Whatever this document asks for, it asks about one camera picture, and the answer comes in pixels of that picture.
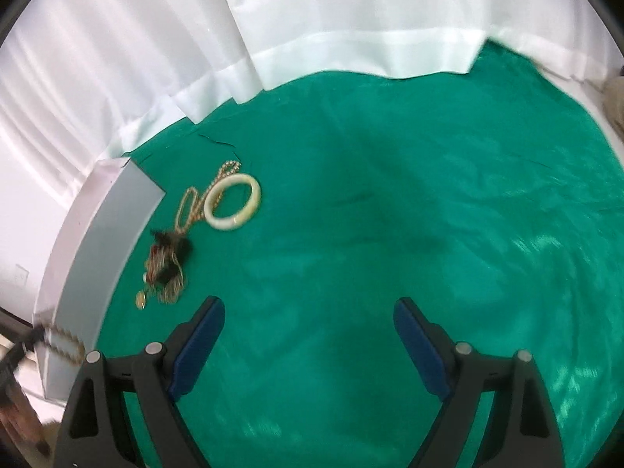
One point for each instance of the beige cloth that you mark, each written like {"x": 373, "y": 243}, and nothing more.
{"x": 615, "y": 107}

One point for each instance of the cream white bangle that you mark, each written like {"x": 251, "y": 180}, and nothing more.
{"x": 233, "y": 225}

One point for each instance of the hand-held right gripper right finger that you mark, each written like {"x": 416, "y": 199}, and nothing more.
{"x": 421, "y": 351}

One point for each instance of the white curtain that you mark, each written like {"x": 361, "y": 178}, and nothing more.
{"x": 341, "y": 9}

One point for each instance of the green cloth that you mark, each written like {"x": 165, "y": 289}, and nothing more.
{"x": 390, "y": 204}

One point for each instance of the white cardboard box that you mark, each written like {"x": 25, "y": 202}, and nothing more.
{"x": 97, "y": 253}

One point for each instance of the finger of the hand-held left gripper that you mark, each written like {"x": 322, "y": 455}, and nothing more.
{"x": 22, "y": 351}

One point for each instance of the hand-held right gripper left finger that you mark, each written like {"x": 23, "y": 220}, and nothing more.
{"x": 195, "y": 351}

